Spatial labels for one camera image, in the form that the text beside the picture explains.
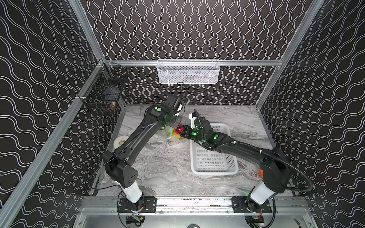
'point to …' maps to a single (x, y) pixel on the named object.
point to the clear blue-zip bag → (168, 130)
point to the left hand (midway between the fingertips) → (177, 119)
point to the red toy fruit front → (180, 129)
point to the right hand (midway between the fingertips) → (178, 130)
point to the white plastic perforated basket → (204, 162)
